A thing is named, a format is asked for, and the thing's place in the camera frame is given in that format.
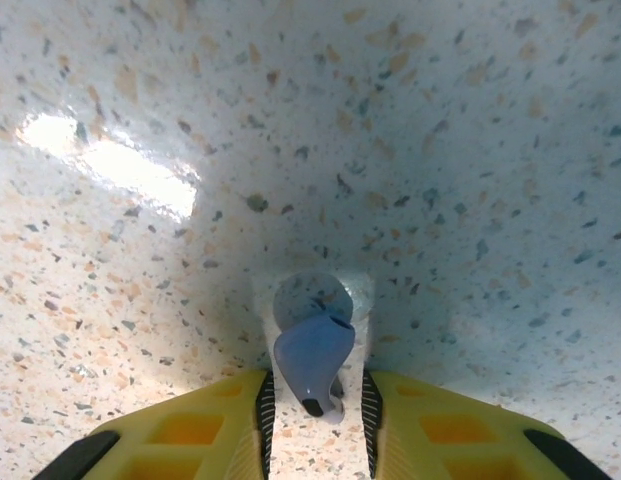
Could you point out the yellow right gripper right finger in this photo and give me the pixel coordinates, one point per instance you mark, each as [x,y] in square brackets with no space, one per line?
[450,440]

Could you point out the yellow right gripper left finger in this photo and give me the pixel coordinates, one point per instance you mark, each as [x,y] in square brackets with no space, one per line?
[190,440]

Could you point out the small purple screw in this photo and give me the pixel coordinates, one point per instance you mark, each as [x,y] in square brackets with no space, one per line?
[315,350]

